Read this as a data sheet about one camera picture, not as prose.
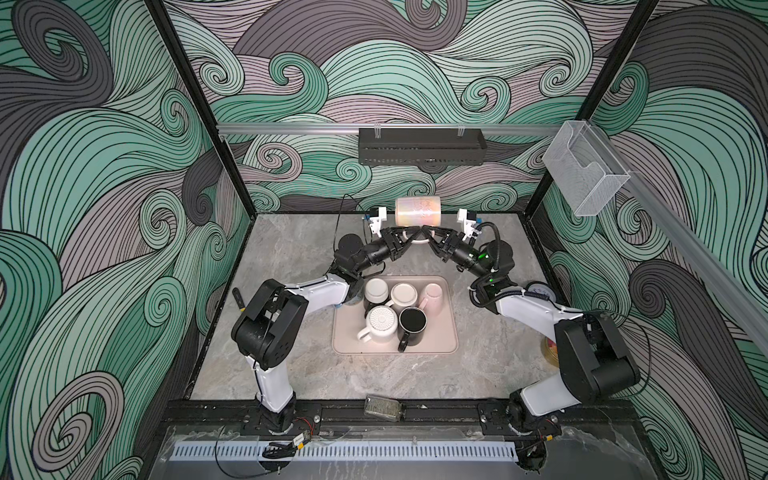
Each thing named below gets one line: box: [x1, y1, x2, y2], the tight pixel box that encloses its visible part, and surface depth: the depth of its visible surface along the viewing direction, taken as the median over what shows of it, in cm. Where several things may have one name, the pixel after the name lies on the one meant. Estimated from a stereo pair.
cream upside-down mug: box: [385, 283, 418, 307], surface depth 90 cm
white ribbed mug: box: [357, 305, 398, 343], surface depth 83 cm
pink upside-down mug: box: [419, 283, 444, 316], surface depth 88 cm
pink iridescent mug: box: [395, 196, 442, 227], surface depth 75 cm
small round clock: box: [524, 281, 557, 304], surface depth 97 cm
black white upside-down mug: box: [364, 278, 389, 308], surface depth 89 cm
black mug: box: [397, 306, 428, 353], surface depth 83 cm
